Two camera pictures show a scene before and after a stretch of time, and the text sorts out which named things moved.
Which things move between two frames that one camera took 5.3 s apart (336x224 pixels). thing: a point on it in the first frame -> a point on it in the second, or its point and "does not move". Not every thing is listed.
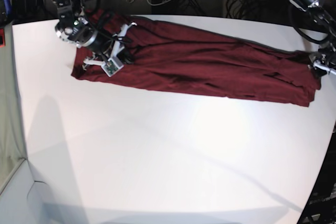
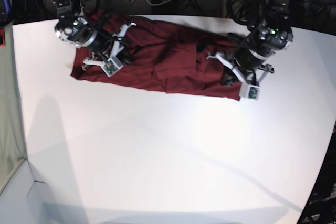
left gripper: [123, 55] does not move
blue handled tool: [7, 4] does not move
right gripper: [319, 71] -> [266, 68]
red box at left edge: [2, 38] does not move
